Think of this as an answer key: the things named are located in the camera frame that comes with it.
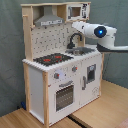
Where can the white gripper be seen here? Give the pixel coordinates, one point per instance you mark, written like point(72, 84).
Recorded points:
point(79, 25)

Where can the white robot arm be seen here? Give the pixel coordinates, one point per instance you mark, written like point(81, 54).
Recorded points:
point(104, 34)

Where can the wooden toy kitchen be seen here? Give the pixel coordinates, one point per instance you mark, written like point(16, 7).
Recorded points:
point(46, 40)

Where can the toy microwave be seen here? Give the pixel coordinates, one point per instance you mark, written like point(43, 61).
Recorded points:
point(78, 11)

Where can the grey toy sink basin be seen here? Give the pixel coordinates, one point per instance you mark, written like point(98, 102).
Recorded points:
point(79, 51)

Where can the grey range hood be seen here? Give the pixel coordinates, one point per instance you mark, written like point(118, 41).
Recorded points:
point(48, 18)

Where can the red right stove knob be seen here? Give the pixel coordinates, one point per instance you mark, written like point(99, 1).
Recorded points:
point(74, 69)

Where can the red stove knob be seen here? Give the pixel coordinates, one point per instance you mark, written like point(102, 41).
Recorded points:
point(56, 75)
point(74, 69)

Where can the white cabinet door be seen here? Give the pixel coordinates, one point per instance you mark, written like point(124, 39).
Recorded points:
point(90, 79)

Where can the black toy stovetop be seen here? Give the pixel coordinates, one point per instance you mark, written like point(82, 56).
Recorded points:
point(52, 59)

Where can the red left stove knob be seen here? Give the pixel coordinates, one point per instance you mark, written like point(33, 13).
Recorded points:
point(56, 75)

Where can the toy oven door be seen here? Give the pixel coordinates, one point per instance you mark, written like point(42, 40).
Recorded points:
point(63, 99)

